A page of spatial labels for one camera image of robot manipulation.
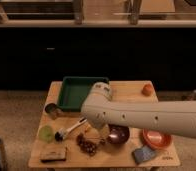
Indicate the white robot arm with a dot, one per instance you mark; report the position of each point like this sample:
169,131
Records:
171,117

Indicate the orange fruit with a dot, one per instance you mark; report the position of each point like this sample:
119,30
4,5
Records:
147,90

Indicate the blue sponge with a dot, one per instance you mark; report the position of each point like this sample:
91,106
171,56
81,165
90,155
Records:
143,154

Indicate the dark metal cup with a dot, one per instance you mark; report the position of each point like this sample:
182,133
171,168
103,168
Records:
52,110

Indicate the orange red bowl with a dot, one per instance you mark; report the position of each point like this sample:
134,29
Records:
156,140

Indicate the white handled dish brush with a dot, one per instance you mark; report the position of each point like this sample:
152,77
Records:
62,133

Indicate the wooden table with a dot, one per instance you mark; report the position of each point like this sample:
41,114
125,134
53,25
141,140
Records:
107,156

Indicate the green plastic tray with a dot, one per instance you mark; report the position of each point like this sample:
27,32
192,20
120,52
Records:
74,90

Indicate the dark purple bowl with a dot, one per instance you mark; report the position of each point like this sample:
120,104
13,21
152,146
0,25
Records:
118,134

